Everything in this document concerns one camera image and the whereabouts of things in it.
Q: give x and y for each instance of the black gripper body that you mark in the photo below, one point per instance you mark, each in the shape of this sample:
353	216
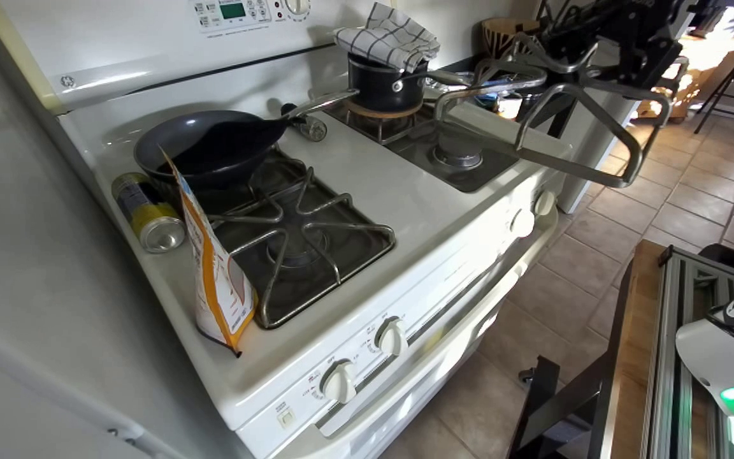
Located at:
629	35

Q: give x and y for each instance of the wooden edged metal table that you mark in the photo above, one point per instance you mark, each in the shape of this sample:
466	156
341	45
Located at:
664	359

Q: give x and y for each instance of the white checkered dish towel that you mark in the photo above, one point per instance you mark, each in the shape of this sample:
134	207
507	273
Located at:
387	40

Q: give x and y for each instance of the white black device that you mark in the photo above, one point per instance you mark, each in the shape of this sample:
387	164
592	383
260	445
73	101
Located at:
728	347

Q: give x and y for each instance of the small round metal disc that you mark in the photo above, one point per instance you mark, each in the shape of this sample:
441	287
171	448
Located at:
311	129

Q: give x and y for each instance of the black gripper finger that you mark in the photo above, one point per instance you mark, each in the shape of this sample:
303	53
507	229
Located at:
621	81
572	62

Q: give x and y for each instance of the white stove knob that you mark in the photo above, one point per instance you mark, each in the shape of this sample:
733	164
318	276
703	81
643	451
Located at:
543	203
521	224
338	382
387	336

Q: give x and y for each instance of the orange white paper bag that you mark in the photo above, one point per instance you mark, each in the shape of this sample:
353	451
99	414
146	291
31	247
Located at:
218	281

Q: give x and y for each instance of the grey metal burner grating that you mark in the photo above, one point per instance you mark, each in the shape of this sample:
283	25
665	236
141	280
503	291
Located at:
572	92
299	243

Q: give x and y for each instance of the white refrigerator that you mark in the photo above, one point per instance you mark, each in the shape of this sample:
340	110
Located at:
37	322

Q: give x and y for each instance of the black frying pan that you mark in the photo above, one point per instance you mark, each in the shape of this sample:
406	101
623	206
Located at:
214	145

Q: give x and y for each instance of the wicker basket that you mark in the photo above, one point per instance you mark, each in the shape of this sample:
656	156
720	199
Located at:
496	37

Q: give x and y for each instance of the grey grating under saucepan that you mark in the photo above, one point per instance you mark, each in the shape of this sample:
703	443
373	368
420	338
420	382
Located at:
368	115

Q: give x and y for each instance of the round gas burner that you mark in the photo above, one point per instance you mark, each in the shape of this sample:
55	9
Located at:
299	248
456	156

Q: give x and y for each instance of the black metal stand frame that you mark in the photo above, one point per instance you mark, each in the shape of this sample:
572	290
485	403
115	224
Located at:
554	410

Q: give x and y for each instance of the white gas stove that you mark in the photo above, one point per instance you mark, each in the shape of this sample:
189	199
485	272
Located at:
401	206

